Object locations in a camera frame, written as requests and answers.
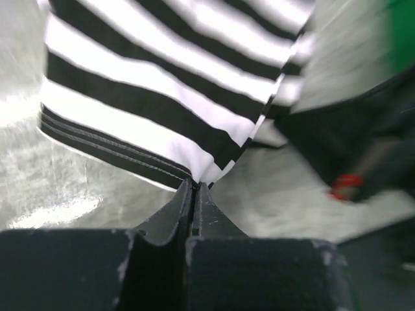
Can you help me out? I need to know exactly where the green plastic bin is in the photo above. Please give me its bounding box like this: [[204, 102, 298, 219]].
[[386, 0, 414, 79]]

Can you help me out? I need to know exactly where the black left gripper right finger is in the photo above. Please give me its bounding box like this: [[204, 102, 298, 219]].
[[186, 181, 250, 311]]

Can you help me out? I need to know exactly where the wide striped black white tank top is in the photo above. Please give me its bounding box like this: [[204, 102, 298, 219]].
[[38, 1, 315, 191]]

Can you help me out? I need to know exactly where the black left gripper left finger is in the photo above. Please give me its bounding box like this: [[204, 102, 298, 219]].
[[134, 180, 194, 310]]

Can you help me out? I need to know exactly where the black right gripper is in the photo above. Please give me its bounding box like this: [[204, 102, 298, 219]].
[[275, 73, 414, 202]]

